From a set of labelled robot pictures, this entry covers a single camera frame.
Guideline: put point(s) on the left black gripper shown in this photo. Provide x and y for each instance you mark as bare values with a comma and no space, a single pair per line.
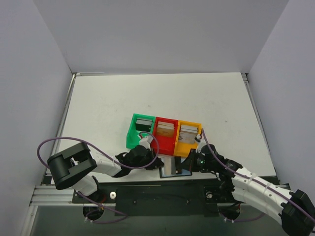
151,160

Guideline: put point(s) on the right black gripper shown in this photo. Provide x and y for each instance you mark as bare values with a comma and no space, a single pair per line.
192,162

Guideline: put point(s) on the black card holder wallet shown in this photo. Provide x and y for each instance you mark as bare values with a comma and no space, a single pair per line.
173,168

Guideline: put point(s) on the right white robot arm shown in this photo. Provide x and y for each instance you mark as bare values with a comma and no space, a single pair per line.
294,211

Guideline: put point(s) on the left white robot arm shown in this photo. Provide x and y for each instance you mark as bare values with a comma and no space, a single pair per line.
72,167

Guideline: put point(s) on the tan cards in red bin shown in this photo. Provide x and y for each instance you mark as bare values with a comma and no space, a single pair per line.
165,129

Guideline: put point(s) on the dark cards in green bin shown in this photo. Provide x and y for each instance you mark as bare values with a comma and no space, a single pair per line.
143,124

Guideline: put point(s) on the yellow plastic bin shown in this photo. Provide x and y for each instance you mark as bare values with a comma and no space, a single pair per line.
183,149

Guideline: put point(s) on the red plastic bin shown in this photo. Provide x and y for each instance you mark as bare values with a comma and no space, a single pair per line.
166,144

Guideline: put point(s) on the green plastic bin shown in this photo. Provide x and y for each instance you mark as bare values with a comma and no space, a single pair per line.
133,138

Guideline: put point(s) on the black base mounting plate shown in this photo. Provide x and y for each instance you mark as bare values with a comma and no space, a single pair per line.
159,207

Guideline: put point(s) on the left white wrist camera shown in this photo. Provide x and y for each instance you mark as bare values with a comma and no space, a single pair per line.
146,142

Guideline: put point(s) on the aluminium frame rail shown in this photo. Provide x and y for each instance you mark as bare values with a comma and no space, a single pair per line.
50,196

